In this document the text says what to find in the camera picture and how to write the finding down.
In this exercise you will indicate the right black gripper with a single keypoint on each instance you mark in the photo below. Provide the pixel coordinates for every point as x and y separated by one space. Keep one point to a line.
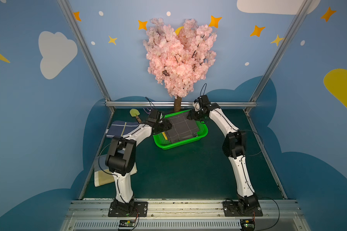
193 114

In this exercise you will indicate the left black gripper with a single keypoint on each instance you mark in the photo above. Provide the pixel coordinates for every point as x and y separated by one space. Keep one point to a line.
165 125

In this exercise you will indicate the green plastic basket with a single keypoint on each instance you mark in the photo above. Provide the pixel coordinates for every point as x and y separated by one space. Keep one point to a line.
163 144

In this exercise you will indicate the dark grey grid pillowcase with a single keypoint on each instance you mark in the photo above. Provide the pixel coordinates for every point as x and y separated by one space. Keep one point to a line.
182 128

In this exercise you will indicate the yellow cartoon pillowcase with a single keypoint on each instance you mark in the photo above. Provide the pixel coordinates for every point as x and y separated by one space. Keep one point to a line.
165 136

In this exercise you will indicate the beige grey pillowcase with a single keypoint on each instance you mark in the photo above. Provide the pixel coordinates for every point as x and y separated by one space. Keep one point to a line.
102 175

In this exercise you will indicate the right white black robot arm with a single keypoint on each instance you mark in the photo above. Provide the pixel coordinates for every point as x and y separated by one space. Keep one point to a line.
234 148

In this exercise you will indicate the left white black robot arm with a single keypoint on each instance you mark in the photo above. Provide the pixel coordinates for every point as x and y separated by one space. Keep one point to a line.
121 157

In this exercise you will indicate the navy plaid folded pillowcase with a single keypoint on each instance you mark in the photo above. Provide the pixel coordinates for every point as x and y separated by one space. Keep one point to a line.
120 128

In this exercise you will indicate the yellow-green toy shovel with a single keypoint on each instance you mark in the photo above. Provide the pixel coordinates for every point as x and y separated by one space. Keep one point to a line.
135 113

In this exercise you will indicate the pink blossom artificial tree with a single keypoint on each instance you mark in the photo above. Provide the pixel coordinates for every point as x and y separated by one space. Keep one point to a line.
179 60

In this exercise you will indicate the left green circuit board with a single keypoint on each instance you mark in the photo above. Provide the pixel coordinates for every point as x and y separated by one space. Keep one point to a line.
126 224

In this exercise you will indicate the green circuit board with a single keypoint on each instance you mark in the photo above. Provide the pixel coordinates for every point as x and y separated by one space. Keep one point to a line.
247 225
126 224

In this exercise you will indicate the right green circuit board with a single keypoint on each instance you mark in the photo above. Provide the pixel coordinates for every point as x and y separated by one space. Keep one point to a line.
247 225

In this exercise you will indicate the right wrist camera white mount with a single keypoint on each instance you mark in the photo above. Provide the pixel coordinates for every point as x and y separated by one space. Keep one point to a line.
196 105

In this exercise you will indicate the right aluminium table edge rail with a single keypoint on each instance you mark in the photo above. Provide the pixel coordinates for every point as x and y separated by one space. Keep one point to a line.
266 156

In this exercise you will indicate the aluminium frame crossbar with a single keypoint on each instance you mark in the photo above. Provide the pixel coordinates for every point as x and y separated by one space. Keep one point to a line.
131 104

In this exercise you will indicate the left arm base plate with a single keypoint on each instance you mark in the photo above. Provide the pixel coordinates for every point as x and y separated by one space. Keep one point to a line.
138 209

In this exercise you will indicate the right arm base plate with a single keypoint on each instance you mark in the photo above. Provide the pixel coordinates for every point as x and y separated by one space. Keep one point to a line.
231 209

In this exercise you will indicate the front aluminium rail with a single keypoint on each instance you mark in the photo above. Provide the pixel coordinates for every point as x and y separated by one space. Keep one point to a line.
184 215

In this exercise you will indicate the right aluminium frame post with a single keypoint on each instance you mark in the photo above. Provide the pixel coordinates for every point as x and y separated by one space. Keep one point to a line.
288 37

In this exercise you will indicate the aluminium frame post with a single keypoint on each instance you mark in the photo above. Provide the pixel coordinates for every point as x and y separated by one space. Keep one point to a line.
73 23
288 37

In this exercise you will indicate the left aluminium frame post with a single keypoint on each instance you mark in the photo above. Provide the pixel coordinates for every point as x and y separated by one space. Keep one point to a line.
73 23

